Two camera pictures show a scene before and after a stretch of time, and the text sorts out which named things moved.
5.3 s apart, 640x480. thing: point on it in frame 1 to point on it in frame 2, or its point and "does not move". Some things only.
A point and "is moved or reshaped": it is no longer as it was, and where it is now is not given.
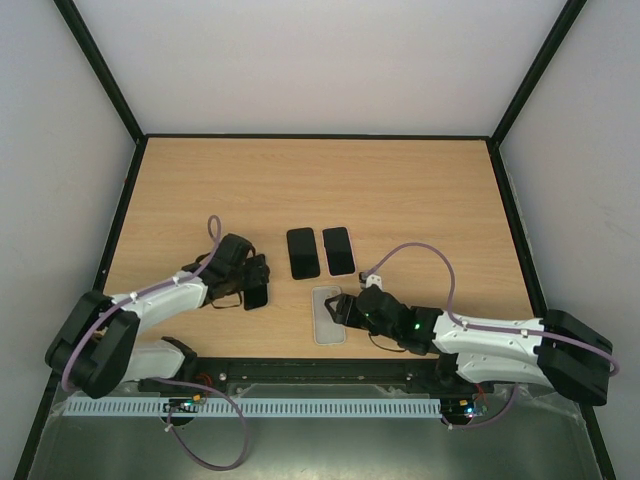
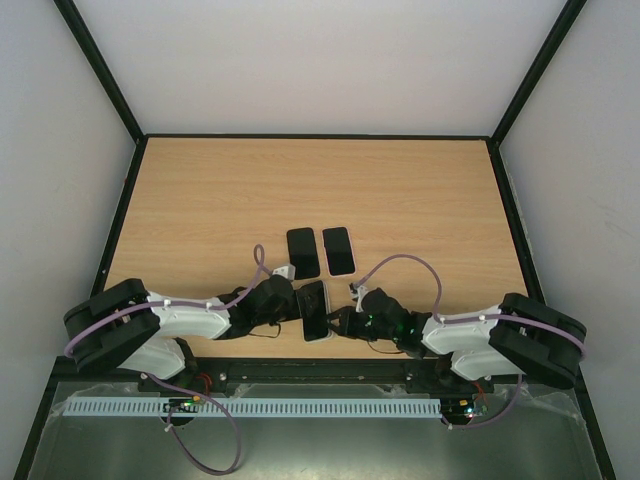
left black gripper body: (257, 275) to (288, 313)
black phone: (338, 251) does not move
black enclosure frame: (494, 139) does not move
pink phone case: (338, 250) does not move
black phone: (255, 296) is moved or reshaped
